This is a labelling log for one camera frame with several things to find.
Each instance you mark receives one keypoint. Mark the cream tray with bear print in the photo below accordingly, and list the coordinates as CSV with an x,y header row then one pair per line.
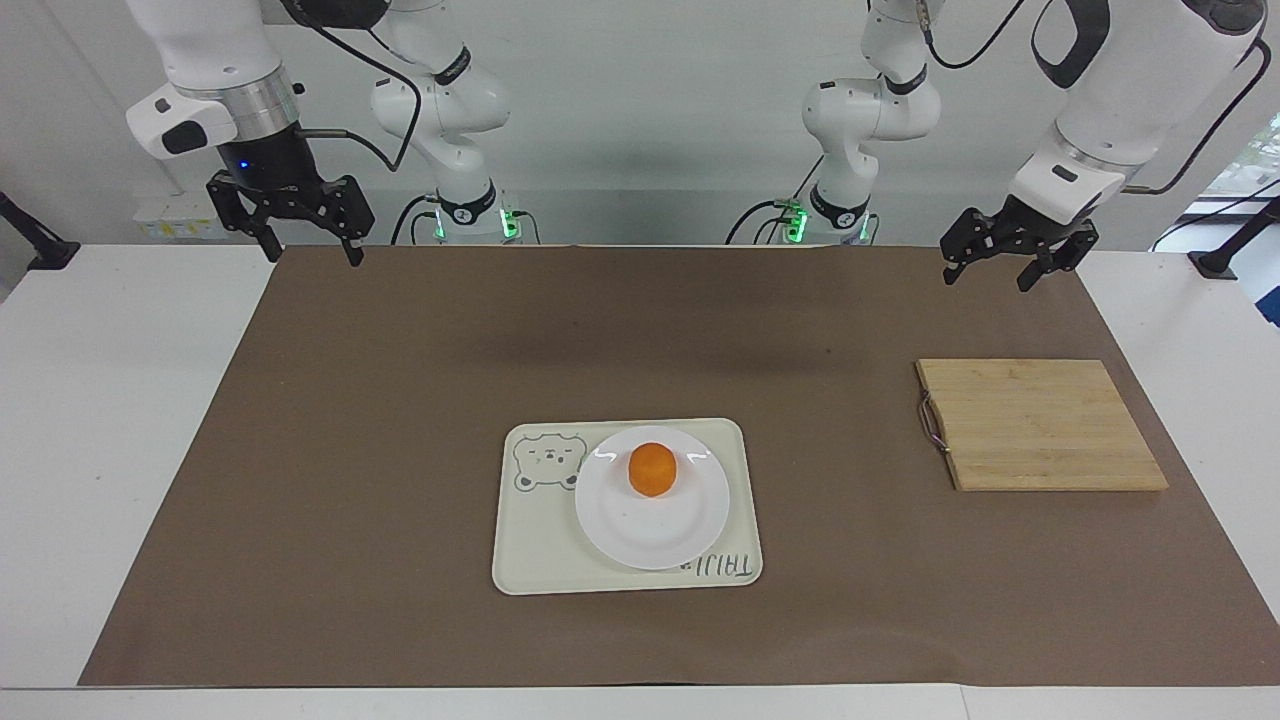
x,y
535,540

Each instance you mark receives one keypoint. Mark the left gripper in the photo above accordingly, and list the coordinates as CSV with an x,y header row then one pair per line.
x,y
1035,228

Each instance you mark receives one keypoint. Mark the black stand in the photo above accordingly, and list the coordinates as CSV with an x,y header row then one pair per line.
x,y
1235,245
35,240

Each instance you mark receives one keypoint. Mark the white round plate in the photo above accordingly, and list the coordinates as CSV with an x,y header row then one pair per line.
x,y
650,530

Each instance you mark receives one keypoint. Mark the wooden cutting board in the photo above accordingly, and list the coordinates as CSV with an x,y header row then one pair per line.
x,y
1040,425

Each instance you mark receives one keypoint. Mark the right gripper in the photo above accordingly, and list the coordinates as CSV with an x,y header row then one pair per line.
x,y
268,165

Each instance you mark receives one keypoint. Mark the white power strip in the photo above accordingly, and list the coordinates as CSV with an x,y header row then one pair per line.
x,y
175,220

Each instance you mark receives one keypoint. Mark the orange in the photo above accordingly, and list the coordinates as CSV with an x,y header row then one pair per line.
x,y
653,469

